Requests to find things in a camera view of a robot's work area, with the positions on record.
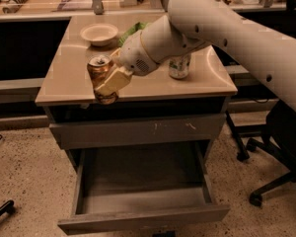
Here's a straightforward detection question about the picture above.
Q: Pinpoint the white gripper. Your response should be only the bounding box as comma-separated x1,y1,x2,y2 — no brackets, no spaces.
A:
95,30,161,96

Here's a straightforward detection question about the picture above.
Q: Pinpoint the orange soda can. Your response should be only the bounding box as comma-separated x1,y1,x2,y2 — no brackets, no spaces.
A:
87,53,117,105

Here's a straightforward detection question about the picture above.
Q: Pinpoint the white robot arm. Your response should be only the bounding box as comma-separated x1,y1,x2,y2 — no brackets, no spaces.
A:
96,0,296,112

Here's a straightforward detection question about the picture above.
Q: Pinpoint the white green soda can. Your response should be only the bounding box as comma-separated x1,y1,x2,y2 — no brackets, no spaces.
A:
169,54,191,79

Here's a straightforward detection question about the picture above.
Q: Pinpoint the grey drawer cabinet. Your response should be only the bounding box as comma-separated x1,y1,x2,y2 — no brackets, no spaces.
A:
35,11,239,236

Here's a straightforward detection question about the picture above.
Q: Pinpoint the closed top drawer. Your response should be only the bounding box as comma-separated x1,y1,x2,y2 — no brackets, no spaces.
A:
49,114,225,150

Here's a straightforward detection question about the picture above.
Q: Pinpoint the open middle drawer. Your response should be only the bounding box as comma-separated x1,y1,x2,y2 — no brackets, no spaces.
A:
58,142,230,235

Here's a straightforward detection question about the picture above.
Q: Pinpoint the white bowl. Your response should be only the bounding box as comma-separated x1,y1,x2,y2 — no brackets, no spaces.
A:
80,24,118,46

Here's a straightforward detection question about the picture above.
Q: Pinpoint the green chip bag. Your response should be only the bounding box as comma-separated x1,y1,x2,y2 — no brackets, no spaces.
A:
118,22,147,47

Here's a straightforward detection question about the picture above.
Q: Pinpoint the black office chair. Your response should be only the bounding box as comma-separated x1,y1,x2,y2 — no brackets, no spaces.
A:
226,100,296,206

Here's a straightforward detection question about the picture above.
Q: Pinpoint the black chair leg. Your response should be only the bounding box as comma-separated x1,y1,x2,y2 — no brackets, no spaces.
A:
0,199,15,216

